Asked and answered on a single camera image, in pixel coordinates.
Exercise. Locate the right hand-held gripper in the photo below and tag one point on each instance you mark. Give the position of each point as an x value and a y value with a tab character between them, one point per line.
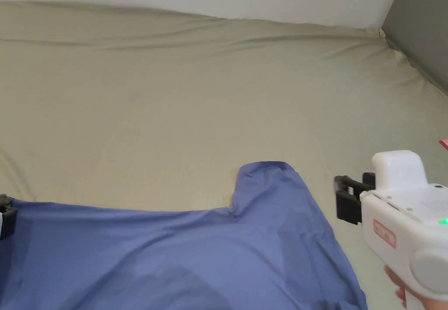
402	219

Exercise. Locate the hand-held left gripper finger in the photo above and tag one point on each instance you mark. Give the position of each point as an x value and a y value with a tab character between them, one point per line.
7	219

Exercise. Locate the blue shirt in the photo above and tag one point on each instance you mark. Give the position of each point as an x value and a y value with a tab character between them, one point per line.
168	254

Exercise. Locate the person's right hand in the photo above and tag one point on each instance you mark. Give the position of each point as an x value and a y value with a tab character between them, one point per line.
395	282

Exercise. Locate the pink card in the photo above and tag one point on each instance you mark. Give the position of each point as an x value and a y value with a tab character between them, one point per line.
444	144

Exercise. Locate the grey padded headboard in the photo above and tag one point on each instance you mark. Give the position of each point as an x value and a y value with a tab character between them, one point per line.
420	26

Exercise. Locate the bed with beige sheet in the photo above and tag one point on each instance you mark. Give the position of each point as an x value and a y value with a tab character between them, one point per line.
175	96

